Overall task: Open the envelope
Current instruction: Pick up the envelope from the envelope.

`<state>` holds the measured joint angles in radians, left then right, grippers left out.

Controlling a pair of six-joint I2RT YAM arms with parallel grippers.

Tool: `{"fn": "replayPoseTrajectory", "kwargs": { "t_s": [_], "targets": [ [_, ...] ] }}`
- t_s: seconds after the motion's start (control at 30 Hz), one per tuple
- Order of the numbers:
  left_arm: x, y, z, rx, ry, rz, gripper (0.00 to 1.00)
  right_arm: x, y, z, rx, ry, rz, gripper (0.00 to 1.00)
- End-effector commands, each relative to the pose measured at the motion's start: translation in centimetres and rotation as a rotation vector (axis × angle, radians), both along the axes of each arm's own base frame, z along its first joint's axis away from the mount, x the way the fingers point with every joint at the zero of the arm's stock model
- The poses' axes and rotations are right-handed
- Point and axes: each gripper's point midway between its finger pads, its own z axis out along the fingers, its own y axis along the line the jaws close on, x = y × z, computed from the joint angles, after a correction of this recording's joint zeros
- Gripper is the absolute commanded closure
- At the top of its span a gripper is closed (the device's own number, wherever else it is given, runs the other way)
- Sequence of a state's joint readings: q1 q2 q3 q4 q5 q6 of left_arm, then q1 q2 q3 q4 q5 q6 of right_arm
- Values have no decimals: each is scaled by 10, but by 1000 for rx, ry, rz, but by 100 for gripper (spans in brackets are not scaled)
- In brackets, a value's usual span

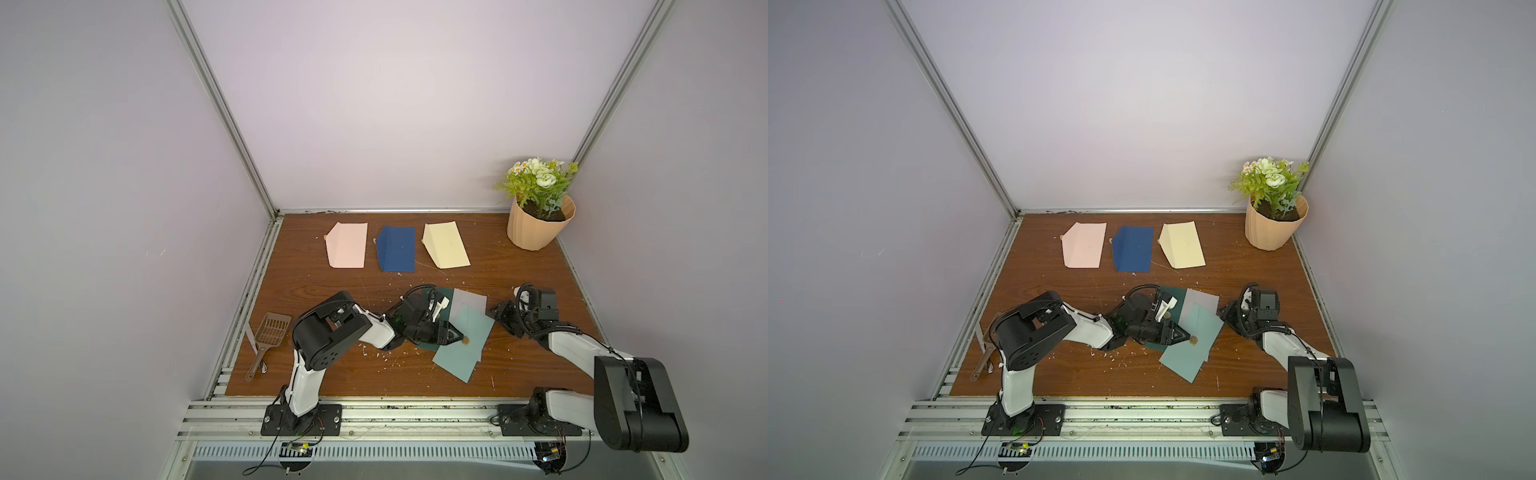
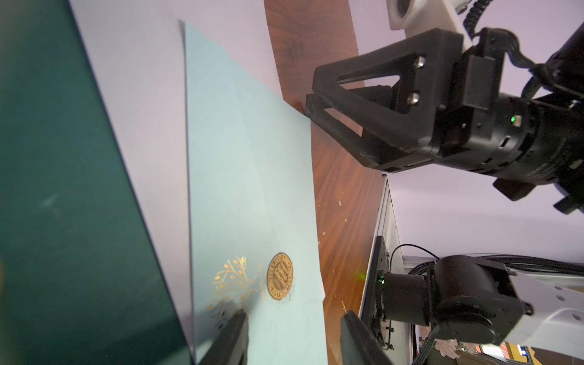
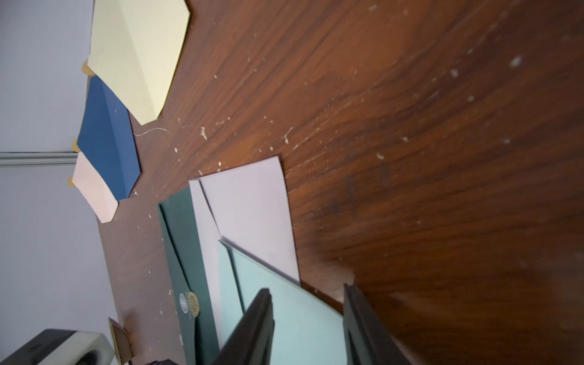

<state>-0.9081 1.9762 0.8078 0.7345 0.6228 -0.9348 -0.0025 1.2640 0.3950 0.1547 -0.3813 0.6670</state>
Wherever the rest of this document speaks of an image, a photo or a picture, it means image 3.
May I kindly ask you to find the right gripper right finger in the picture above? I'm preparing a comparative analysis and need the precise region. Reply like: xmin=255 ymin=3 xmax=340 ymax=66
xmin=343 ymin=284 xmax=410 ymax=364

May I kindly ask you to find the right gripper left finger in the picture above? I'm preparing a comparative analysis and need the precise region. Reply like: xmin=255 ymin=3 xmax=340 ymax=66
xmin=213 ymin=288 xmax=275 ymax=365

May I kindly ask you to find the teal envelope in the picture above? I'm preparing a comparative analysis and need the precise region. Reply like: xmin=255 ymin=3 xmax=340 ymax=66
xmin=217 ymin=242 xmax=348 ymax=364

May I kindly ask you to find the pink envelope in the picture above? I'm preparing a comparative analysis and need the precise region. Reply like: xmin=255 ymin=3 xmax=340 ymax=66
xmin=68 ymin=151 xmax=119 ymax=224

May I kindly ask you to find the navy blue envelope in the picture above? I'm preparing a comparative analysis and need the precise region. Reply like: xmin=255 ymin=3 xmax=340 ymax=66
xmin=77 ymin=76 xmax=141 ymax=201

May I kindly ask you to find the cream yellow envelope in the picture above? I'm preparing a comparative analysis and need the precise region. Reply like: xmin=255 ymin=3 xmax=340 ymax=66
xmin=82 ymin=0 xmax=191 ymax=126

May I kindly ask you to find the dark green envelope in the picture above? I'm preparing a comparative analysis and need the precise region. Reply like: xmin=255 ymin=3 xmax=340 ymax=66
xmin=158 ymin=188 xmax=220 ymax=364

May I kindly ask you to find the grey envelope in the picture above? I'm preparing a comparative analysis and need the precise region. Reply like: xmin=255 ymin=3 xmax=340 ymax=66
xmin=189 ymin=157 xmax=301 ymax=345

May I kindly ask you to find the small brown card holder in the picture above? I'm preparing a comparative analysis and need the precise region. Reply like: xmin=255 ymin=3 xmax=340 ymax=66
xmin=108 ymin=318 xmax=134 ymax=364

